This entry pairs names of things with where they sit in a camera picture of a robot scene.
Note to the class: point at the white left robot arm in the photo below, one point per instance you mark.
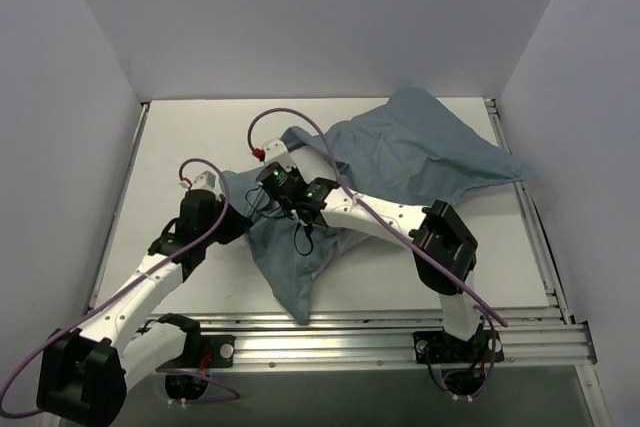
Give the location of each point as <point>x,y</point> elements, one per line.
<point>87,372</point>

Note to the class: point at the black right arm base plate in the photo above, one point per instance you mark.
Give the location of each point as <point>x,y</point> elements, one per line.
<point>438,347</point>

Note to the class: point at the aluminium right side rail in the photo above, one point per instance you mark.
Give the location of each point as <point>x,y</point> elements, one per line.
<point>541,250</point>

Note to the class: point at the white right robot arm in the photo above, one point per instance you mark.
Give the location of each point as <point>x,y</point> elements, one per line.
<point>443,248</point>

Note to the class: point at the aluminium front rail frame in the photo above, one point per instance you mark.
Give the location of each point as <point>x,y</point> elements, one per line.
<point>359,369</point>

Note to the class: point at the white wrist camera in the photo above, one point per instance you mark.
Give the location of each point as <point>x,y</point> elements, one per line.
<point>206,181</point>
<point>275,151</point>

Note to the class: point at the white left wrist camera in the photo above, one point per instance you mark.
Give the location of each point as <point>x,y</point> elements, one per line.
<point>206,181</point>

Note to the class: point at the blue plaid pillowcase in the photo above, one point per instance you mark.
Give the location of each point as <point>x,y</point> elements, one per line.
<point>411,149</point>

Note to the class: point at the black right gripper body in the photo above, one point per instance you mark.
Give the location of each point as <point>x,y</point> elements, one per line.
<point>273,182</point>

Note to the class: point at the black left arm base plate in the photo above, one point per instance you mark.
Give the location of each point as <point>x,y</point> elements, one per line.
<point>217,351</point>

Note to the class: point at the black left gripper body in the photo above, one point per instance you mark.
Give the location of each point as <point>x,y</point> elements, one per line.
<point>235,220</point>

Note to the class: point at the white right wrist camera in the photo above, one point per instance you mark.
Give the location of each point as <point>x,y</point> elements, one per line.
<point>275,151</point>

